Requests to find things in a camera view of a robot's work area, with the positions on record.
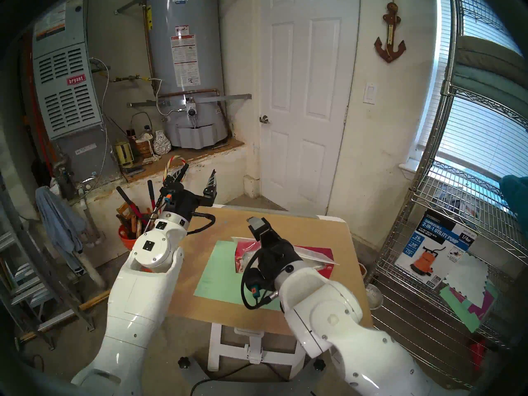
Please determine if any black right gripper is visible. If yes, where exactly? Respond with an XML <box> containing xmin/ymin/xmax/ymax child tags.
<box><xmin>247</xmin><ymin>217</ymin><xmax>302</xmax><ymax>282</ymax></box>

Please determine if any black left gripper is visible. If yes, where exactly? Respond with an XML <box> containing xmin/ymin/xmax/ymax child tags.
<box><xmin>160</xmin><ymin>163</ymin><xmax>217</xmax><ymax>222</ymax></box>

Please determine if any red cardboard box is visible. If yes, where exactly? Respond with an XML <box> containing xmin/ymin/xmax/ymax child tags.
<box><xmin>234</xmin><ymin>240</ymin><xmax>334</xmax><ymax>281</ymax></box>

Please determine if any clear ziplock bag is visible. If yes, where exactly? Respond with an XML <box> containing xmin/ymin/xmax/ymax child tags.
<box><xmin>230</xmin><ymin>236</ymin><xmax>339</xmax><ymax>276</ymax></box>

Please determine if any wooden ledge board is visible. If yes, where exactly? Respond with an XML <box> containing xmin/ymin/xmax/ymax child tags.
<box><xmin>122</xmin><ymin>138</ymin><xmax>245</xmax><ymax>183</ymax></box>

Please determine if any foil wrapped lump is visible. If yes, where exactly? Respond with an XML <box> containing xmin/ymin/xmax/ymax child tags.
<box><xmin>153</xmin><ymin>130</ymin><xmax>172</xmax><ymax>155</ymax></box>

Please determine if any green paper mat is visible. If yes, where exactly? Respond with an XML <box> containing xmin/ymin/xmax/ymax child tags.
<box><xmin>193</xmin><ymin>240</ymin><xmax>285</xmax><ymax>311</ymax></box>

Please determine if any yellow tin canister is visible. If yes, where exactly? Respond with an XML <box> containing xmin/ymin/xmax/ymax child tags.
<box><xmin>113</xmin><ymin>140</ymin><xmax>134</xmax><ymax>169</ymax></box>

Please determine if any orange plastic bucket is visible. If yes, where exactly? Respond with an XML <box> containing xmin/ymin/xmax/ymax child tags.
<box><xmin>118</xmin><ymin>224</ymin><xmax>145</xmax><ymax>272</ymax></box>

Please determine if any white table stand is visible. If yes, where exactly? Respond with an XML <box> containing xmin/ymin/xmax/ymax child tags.
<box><xmin>207</xmin><ymin>323</ymin><xmax>306</xmax><ymax>379</ymax></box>

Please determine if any white panel door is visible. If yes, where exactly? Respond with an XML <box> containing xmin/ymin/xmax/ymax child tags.
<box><xmin>259</xmin><ymin>0</ymin><xmax>361</xmax><ymax>216</ymax></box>

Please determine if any white pvc pipe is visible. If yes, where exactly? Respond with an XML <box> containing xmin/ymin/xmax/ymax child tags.
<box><xmin>72</xmin><ymin>197</ymin><xmax>107</xmax><ymax>288</ymax></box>

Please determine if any clear glass bowl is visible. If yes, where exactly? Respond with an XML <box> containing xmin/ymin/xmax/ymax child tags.
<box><xmin>365</xmin><ymin>284</ymin><xmax>384</xmax><ymax>311</ymax></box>

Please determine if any grey water heater tank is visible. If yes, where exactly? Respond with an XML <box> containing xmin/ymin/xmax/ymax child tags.
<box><xmin>144</xmin><ymin>0</ymin><xmax>231</xmax><ymax>149</ymax></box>

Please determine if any blue hanging towel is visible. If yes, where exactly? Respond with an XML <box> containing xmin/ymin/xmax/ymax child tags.
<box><xmin>35</xmin><ymin>186</ymin><xmax>87</xmax><ymax>276</ymax></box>

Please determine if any grey bryant furnace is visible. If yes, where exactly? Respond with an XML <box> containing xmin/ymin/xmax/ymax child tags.
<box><xmin>31</xmin><ymin>0</ymin><xmax>120</xmax><ymax>185</ymax></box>

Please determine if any long wooden pole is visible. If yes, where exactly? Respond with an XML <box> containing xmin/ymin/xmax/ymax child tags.
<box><xmin>16</xmin><ymin>289</ymin><xmax>112</xmax><ymax>342</ymax></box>

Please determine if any white window sill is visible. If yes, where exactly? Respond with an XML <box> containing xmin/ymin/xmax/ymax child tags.
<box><xmin>399</xmin><ymin>160</ymin><xmax>427</xmax><ymax>181</ymax></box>

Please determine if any aluminium step ladder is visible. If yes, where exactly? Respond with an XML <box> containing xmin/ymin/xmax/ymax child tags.
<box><xmin>0</xmin><ymin>172</ymin><xmax>95</xmax><ymax>350</ymax></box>

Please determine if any utility pump retail box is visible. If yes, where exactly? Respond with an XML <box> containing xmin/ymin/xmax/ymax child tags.
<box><xmin>394</xmin><ymin>210</ymin><xmax>478</xmax><ymax>290</ymax></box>

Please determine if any white scalloped paper sheet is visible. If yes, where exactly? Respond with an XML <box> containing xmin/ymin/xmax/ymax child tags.
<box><xmin>443</xmin><ymin>253</ymin><xmax>489</xmax><ymax>299</ymax></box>

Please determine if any green paper sheet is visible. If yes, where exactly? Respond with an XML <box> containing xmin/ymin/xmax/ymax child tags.
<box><xmin>438</xmin><ymin>280</ymin><xmax>497</xmax><ymax>333</ymax></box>

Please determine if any window with white blinds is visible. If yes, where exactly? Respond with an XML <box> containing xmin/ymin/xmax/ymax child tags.
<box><xmin>417</xmin><ymin>0</ymin><xmax>528</xmax><ymax>181</ymax></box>

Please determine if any pink paper sheet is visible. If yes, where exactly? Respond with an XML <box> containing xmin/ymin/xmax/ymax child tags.
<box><xmin>452</xmin><ymin>286</ymin><xmax>495</xmax><ymax>317</ymax></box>

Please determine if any small red object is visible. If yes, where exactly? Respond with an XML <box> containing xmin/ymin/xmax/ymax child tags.
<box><xmin>468</xmin><ymin>337</ymin><xmax>487</xmax><ymax>361</ymax></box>

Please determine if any teal cloth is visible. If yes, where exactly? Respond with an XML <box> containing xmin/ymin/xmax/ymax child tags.
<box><xmin>499</xmin><ymin>174</ymin><xmax>528</xmax><ymax>222</ymax></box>

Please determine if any teal grey cushion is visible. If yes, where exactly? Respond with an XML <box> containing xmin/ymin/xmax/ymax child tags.
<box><xmin>448</xmin><ymin>63</ymin><xmax>528</xmax><ymax>119</ymax></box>

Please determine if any olive grey cushion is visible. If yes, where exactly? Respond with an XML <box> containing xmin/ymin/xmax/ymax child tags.
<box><xmin>456</xmin><ymin>35</ymin><xmax>528</xmax><ymax>76</ymax></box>

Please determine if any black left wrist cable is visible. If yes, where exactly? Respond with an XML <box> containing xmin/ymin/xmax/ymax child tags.
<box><xmin>188</xmin><ymin>212</ymin><xmax>216</xmax><ymax>236</ymax></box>

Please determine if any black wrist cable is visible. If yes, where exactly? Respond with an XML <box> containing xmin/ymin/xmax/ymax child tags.
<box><xmin>188</xmin><ymin>212</ymin><xmax>216</xmax><ymax>236</ymax></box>
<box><xmin>240</xmin><ymin>247</ymin><xmax>285</xmax><ymax>310</ymax></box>

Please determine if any wicker basket with handle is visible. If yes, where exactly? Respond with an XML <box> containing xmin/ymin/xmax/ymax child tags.
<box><xmin>130</xmin><ymin>112</ymin><xmax>154</xmax><ymax>158</ymax></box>

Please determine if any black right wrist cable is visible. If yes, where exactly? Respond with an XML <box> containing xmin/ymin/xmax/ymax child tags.
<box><xmin>240</xmin><ymin>247</ymin><xmax>285</xmax><ymax>310</ymax></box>

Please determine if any white heater cable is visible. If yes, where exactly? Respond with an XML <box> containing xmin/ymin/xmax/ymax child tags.
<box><xmin>149</xmin><ymin>78</ymin><xmax>186</xmax><ymax>116</ymax></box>

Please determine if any galvanized metal strap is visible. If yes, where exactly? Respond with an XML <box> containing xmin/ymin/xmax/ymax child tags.
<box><xmin>127</xmin><ymin>93</ymin><xmax>252</xmax><ymax>108</ymax></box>
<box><xmin>115</xmin><ymin>0</ymin><xmax>149</xmax><ymax>15</ymax></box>

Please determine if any brown anchor wall thermometer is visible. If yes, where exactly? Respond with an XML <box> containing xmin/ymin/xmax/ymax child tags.
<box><xmin>374</xmin><ymin>0</ymin><xmax>407</xmax><ymax>64</ymax></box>

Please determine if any chrome wire shelf rack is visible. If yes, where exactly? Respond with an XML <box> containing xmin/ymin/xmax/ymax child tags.
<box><xmin>365</xmin><ymin>0</ymin><xmax>528</xmax><ymax>389</ymax></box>

